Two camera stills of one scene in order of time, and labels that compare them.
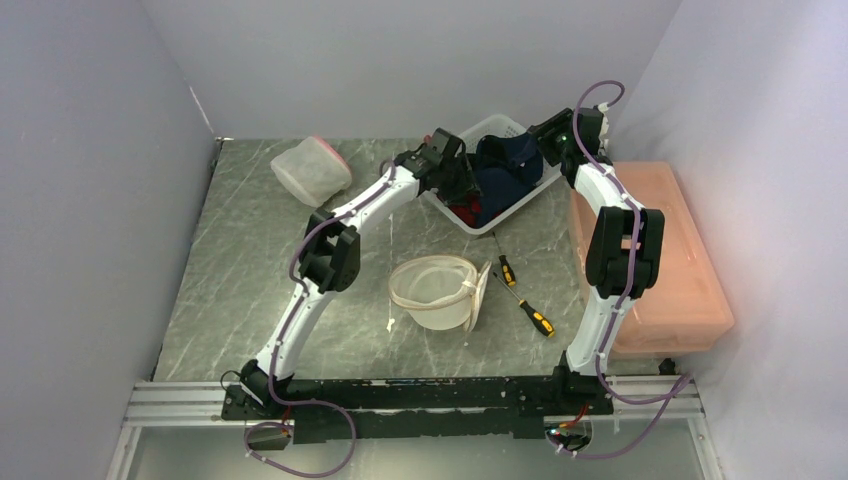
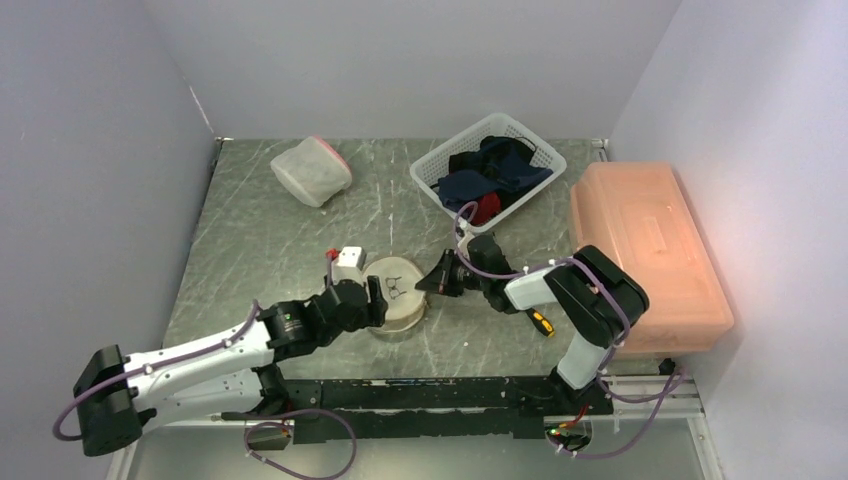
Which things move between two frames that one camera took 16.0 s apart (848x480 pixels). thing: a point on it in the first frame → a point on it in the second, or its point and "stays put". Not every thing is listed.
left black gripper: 467,186 → 373,312
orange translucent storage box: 688,308 stays put
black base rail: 323,411 stays put
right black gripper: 546,133 → 439,279
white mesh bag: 314,172 stays put
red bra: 469,214 → 487,206
